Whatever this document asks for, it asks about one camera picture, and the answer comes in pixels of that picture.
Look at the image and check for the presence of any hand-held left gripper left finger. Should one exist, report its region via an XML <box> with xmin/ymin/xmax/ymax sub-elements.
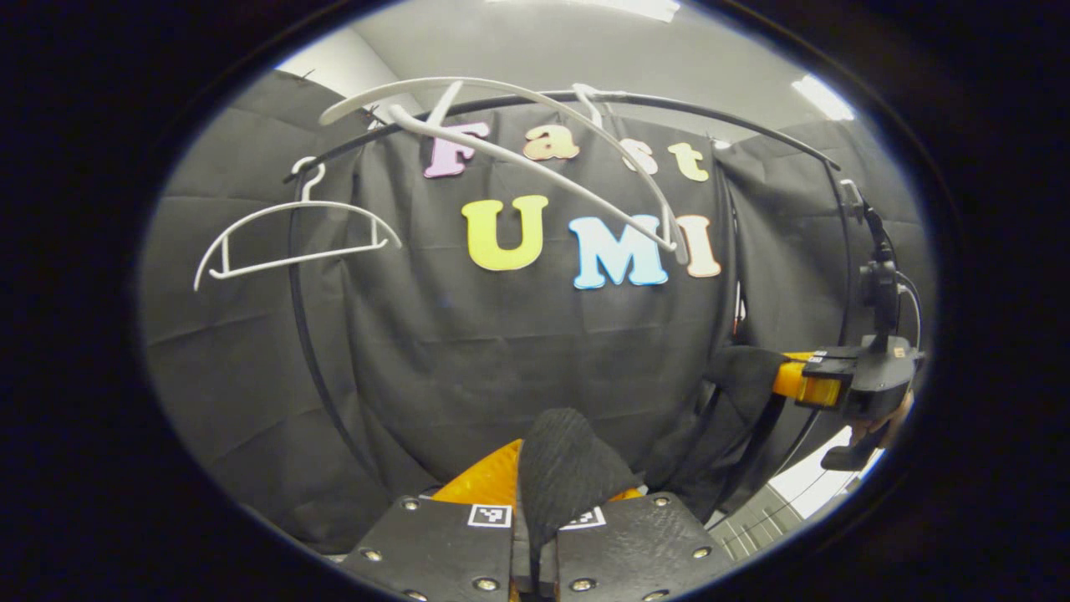
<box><xmin>339</xmin><ymin>439</ymin><xmax>523</xmax><ymax>602</ymax></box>

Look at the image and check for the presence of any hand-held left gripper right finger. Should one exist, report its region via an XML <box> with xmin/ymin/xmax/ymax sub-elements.
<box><xmin>556</xmin><ymin>489</ymin><xmax>736</xmax><ymax>602</ymax></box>

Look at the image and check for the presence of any black knit jacket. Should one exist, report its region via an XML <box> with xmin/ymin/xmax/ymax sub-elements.
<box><xmin>518</xmin><ymin>345</ymin><xmax>791</xmax><ymax>596</ymax></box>

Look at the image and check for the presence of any white plastic hanger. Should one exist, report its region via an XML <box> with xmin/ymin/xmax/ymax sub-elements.
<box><xmin>194</xmin><ymin>156</ymin><xmax>404</xmax><ymax>292</ymax></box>
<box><xmin>318</xmin><ymin>77</ymin><xmax>690</xmax><ymax>267</ymax></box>

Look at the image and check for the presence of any black metal clothes rack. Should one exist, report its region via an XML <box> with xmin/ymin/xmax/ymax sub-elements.
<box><xmin>283</xmin><ymin>88</ymin><xmax>853</xmax><ymax>494</ymax></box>

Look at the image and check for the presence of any white flat panel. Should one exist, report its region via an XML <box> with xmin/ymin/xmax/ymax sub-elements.
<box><xmin>769</xmin><ymin>426</ymin><xmax>883</xmax><ymax>519</ymax></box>

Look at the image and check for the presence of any grey ribbed panel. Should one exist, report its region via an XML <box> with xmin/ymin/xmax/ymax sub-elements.
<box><xmin>706</xmin><ymin>485</ymin><xmax>808</xmax><ymax>561</ymax></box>

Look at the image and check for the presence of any black backdrop cloth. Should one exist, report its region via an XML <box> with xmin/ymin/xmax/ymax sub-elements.
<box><xmin>142</xmin><ymin>71</ymin><xmax>933</xmax><ymax>553</ymax></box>

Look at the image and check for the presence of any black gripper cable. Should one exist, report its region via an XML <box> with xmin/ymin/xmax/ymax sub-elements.
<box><xmin>840</xmin><ymin>180</ymin><xmax>922</xmax><ymax>352</ymax></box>

